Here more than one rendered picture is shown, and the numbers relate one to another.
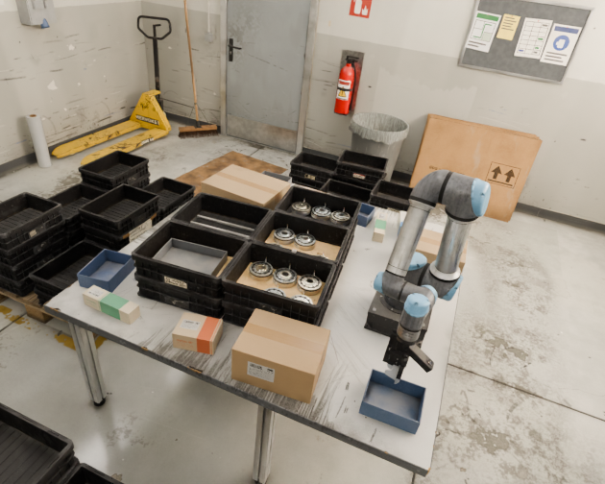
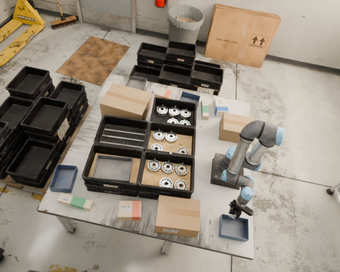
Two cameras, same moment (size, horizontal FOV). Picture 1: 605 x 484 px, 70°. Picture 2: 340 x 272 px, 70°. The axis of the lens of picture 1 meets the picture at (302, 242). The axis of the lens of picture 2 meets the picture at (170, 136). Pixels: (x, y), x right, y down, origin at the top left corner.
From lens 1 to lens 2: 80 cm
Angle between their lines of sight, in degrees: 22
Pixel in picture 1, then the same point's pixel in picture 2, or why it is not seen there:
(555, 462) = (291, 209)
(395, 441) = (237, 247)
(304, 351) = (191, 218)
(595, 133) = (311, 12)
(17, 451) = not seen: outside the picture
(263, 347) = (170, 220)
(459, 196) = (269, 138)
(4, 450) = not seen: outside the picture
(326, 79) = not seen: outside the picture
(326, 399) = (202, 232)
